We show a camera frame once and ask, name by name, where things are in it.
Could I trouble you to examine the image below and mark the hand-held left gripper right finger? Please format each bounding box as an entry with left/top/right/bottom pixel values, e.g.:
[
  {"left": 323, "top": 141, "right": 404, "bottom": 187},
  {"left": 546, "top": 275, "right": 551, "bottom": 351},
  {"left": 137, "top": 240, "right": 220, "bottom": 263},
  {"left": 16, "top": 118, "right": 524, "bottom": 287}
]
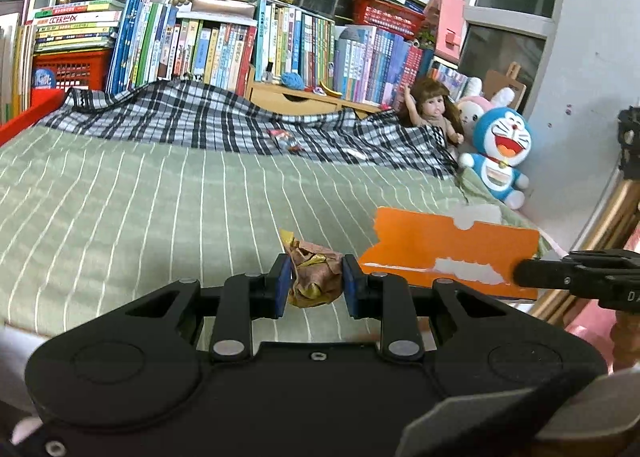
[{"left": 341, "top": 253, "right": 506, "bottom": 363}]

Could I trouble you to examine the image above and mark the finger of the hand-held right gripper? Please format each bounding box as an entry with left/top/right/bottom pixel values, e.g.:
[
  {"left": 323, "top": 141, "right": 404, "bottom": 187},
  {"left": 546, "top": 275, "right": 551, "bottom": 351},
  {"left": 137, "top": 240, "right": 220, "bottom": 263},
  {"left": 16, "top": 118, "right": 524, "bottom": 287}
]
[
  {"left": 513, "top": 258, "right": 615, "bottom": 296},
  {"left": 569, "top": 248, "right": 640, "bottom": 271}
]

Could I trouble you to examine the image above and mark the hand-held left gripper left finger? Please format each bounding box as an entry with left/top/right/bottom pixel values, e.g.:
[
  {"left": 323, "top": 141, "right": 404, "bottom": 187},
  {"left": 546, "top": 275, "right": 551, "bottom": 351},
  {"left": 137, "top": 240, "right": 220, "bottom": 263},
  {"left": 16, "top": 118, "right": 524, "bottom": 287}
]
[{"left": 122, "top": 253, "right": 293, "bottom": 363}]

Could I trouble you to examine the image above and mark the brown gold wrapper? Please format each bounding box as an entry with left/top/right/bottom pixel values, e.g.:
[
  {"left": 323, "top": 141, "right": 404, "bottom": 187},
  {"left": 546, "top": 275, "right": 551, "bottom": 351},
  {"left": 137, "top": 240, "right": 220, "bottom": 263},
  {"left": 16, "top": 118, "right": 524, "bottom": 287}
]
[{"left": 279, "top": 229, "right": 346, "bottom": 309}]

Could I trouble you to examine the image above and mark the person's pink clothing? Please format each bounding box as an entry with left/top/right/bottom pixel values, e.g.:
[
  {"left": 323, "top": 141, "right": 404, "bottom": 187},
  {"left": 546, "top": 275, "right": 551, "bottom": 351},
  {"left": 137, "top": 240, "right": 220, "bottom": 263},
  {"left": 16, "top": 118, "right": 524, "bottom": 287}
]
[{"left": 564, "top": 298, "right": 621, "bottom": 339}]

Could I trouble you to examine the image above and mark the gold tripod stand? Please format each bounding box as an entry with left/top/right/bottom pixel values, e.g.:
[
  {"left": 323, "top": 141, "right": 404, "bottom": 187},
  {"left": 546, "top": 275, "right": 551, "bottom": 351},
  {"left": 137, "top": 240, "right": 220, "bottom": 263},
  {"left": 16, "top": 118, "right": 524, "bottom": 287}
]
[{"left": 530, "top": 106, "right": 640, "bottom": 374}]

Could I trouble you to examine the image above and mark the blue cat plush toy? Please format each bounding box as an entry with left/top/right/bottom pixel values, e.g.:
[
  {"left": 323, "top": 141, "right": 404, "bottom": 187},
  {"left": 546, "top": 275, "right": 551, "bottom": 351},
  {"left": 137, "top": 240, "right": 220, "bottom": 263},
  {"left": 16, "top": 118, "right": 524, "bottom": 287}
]
[{"left": 458, "top": 106, "right": 532, "bottom": 210}]

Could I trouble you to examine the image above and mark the small red dark wrapper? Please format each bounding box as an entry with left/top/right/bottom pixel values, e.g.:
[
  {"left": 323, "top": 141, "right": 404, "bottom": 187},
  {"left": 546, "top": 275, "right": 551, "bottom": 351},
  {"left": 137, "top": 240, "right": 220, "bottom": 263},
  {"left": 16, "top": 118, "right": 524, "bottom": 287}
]
[{"left": 267, "top": 128, "right": 306, "bottom": 154}]

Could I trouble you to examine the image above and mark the green striped bed sheet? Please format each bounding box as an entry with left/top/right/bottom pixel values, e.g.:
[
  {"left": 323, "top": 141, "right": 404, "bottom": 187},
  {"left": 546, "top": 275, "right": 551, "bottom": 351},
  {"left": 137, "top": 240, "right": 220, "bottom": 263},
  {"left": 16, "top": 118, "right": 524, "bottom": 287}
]
[{"left": 0, "top": 124, "right": 567, "bottom": 344}]

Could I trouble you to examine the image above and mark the pink white bunny plush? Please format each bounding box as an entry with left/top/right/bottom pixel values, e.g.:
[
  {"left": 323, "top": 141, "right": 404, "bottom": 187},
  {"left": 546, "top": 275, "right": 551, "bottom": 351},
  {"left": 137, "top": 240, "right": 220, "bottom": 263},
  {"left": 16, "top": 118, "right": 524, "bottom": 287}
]
[{"left": 452, "top": 76, "right": 516, "bottom": 138}]

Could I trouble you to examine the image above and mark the black white plaid blanket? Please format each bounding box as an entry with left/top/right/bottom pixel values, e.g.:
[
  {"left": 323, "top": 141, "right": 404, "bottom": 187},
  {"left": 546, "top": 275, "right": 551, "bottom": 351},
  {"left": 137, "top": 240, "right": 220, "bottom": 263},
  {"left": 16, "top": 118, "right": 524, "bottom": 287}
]
[{"left": 37, "top": 78, "right": 462, "bottom": 182}]

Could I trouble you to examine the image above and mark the wooden drawer organizer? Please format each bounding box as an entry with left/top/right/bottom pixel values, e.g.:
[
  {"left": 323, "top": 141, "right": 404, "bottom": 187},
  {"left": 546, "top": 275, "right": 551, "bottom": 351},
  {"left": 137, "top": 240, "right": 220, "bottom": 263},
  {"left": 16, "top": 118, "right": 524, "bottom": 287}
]
[{"left": 244, "top": 64, "right": 397, "bottom": 116}]

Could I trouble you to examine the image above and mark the small wooden easel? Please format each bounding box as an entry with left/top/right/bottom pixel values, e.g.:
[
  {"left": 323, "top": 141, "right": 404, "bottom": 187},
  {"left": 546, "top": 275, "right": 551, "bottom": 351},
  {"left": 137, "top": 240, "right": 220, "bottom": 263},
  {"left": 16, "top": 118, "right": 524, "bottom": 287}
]
[{"left": 482, "top": 61, "right": 527, "bottom": 114}]

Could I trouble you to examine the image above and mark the brown haired doll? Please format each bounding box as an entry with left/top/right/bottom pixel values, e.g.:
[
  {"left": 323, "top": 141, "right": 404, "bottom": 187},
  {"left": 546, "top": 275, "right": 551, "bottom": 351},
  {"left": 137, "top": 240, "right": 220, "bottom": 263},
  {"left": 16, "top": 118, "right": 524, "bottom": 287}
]
[{"left": 397, "top": 76, "right": 466, "bottom": 146}]

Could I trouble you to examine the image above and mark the row of thin colourful books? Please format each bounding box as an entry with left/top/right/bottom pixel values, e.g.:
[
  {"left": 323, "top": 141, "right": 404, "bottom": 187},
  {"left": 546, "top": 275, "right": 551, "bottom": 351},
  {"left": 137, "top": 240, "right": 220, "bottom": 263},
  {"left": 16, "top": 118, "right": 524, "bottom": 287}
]
[{"left": 429, "top": 59, "right": 471, "bottom": 101}]

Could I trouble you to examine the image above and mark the row of blue pink books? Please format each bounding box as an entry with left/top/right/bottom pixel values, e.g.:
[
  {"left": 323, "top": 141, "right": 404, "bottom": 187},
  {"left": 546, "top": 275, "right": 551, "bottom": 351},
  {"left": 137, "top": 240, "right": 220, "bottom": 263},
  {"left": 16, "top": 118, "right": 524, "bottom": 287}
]
[{"left": 332, "top": 24, "right": 436, "bottom": 108}]

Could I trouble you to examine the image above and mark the row of tall picture books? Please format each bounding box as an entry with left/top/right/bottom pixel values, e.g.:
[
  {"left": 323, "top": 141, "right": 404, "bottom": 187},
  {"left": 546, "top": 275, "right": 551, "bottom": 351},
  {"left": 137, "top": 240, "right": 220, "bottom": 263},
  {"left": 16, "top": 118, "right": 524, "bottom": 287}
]
[{"left": 252, "top": 0, "right": 336, "bottom": 88}]

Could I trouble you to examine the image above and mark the row of blue green books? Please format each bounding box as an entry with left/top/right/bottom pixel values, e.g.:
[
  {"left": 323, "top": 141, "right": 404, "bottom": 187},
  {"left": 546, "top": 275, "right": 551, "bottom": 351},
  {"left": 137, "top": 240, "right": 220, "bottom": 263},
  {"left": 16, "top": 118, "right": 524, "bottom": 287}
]
[{"left": 104, "top": 0, "right": 259, "bottom": 98}]

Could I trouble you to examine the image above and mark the small green plant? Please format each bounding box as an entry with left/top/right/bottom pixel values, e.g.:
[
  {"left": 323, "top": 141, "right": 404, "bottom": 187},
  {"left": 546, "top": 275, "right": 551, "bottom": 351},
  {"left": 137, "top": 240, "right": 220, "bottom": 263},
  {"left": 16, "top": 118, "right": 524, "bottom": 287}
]
[{"left": 414, "top": 21, "right": 437, "bottom": 51}]

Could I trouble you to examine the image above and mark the pink box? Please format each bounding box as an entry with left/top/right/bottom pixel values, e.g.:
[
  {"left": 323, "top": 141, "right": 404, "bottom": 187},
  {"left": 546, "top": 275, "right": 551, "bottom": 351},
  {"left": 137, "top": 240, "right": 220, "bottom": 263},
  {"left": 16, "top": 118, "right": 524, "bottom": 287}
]
[{"left": 424, "top": 0, "right": 469, "bottom": 60}]

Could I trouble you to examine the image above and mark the red plastic basket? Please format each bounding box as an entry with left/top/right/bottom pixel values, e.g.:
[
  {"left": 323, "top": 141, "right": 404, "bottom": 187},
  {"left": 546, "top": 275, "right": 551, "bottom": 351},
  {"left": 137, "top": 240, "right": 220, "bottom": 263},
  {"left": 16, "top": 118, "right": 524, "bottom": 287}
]
[
  {"left": 32, "top": 49, "right": 114, "bottom": 90},
  {"left": 351, "top": 0, "right": 426, "bottom": 38}
]

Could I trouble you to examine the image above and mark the beige flat box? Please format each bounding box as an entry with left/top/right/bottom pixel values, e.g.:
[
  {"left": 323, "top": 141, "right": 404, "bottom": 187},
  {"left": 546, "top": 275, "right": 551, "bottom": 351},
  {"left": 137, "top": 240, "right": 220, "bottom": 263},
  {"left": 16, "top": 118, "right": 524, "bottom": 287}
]
[{"left": 189, "top": 0, "right": 259, "bottom": 28}]

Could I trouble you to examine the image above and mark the stack of flat-lying books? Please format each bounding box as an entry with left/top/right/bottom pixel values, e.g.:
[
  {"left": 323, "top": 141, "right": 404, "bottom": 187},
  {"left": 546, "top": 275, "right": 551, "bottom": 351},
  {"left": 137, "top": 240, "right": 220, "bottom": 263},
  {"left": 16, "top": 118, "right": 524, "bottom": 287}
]
[{"left": 32, "top": 0, "right": 126, "bottom": 56}]

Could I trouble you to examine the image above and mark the row of pale spine books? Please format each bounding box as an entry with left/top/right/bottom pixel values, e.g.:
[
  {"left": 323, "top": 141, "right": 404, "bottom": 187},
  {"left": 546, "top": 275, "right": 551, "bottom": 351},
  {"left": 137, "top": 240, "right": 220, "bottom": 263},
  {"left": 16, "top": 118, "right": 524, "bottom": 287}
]
[{"left": 0, "top": 0, "right": 54, "bottom": 118}]

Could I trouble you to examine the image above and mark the red bed rail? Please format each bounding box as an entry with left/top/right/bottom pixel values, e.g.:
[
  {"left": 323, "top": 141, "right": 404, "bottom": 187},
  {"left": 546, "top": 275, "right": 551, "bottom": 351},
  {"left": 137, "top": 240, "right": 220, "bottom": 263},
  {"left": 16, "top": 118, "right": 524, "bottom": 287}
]
[{"left": 0, "top": 89, "right": 69, "bottom": 148}]

